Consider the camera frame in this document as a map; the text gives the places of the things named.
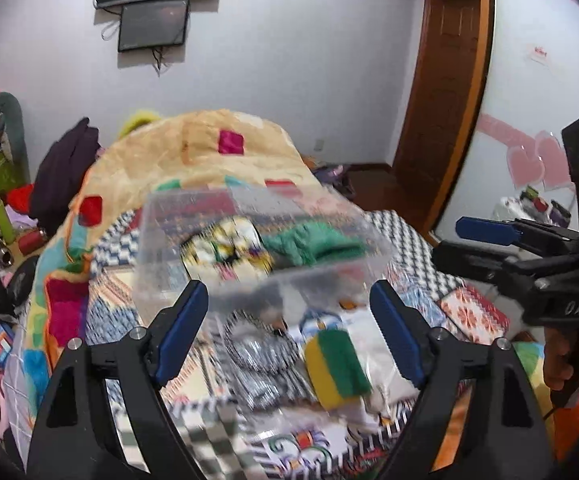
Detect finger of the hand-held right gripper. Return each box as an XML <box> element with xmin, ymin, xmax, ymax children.
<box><xmin>431</xmin><ymin>240</ymin><xmax>537</xmax><ymax>287</ymax></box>
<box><xmin>455</xmin><ymin>216</ymin><xmax>579</xmax><ymax>260</ymax></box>

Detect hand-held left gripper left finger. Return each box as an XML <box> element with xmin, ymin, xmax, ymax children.
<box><xmin>26</xmin><ymin>280</ymin><xmax>209</xmax><ymax>480</ymax></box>

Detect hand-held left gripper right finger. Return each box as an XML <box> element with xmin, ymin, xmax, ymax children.
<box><xmin>369</xmin><ymin>280</ymin><xmax>556</xmax><ymax>480</ymax></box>

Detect yellow and green sock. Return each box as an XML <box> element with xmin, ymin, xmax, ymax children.
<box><xmin>303</xmin><ymin>329</ymin><xmax>373</xmax><ymax>408</ymax></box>

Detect black white striped sock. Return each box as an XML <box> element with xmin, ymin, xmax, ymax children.
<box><xmin>223</xmin><ymin>309</ymin><xmax>297</xmax><ymax>376</ymax></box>

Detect yellow black white patterned sock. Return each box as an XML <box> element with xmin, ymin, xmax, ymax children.
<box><xmin>180</xmin><ymin>216</ymin><xmax>275</xmax><ymax>281</ymax></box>

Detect clear plastic storage box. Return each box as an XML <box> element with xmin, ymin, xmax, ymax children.
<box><xmin>133</xmin><ymin>186</ymin><xmax>395</xmax><ymax>308</ymax></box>

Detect green knitted cloth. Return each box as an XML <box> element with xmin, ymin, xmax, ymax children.
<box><xmin>260</xmin><ymin>221</ymin><xmax>366</xmax><ymax>267</ymax></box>

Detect person's right hand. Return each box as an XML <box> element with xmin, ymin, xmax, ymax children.
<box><xmin>543</xmin><ymin>326</ymin><xmax>578</xmax><ymax>391</ymax></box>

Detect white cloth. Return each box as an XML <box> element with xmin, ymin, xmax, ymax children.
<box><xmin>339</xmin><ymin>310</ymin><xmax>420</xmax><ymax>421</ymax></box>

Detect patterned patchwork bed sheet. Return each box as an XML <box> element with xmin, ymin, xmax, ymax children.
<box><xmin>0</xmin><ymin>207</ymin><xmax>545</xmax><ymax>480</ymax></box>

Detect brown wooden door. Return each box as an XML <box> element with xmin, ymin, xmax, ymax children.
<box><xmin>378</xmin><ymin>0</ymin><xmax>496</xmax><ymax>233</ymax></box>

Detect beige plush blanket coloured squares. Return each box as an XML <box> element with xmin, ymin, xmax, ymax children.
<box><xmin>22</xmin><ymin>109</ymin><xmax>370</xmax><ymax>391</ymax></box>

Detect dark purple garment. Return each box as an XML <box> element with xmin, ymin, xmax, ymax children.
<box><xmin>29</xmin><ymin>117</ymin><xmax>102</xmax><ymax>233</ymax></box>

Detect red cloth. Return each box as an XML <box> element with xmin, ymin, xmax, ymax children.
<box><xmin>6</xmin><ymin>184</ymin><xmax>37</xmax><ymax>216</ymax></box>

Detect green bottle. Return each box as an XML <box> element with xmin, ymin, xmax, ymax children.
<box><xmin>0</xmin><ymin>199</ymin><xmax>17</xmax><ymax>242</ymax></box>

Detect yellow green plush toy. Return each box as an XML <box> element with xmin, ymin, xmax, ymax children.
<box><xmin>118</xmin><ymin>108</ymin><xmax>164</xmax><ymax>139</ymax></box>

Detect pink heart wall stickers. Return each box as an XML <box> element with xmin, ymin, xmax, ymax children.
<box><xmin>477</xmin><ymin>112</ymin><xmax>576</xmax><ymax>191</ymax></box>

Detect red white wall sticker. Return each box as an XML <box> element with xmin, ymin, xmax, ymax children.
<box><xmin>523</xmin><ymin>42</ymin><xmax>551</xmax><ymax>67</ymax></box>

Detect black framed wall panel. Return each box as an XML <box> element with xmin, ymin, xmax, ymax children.
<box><xmin>118</xmin><ymin>0</ymin><xmax>190</xmax><ymax>53</ymax></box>

